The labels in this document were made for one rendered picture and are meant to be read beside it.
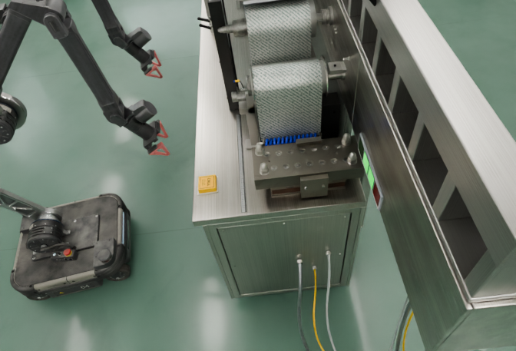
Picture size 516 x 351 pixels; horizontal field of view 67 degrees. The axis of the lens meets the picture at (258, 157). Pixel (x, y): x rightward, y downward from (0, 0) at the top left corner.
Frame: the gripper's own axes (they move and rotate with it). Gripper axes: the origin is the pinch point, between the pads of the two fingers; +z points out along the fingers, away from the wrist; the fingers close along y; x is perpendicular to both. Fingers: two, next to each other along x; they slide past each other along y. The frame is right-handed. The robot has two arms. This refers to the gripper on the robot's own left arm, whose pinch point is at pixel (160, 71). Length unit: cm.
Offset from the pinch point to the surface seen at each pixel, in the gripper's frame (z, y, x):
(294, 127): 22, -59, -45
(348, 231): 64, -86, -37
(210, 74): 24.2, 8.3, -12.8
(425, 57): -20, -103, -87
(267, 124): 14, -57, -38
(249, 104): 8, -49, -36
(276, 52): 7, -35, -54
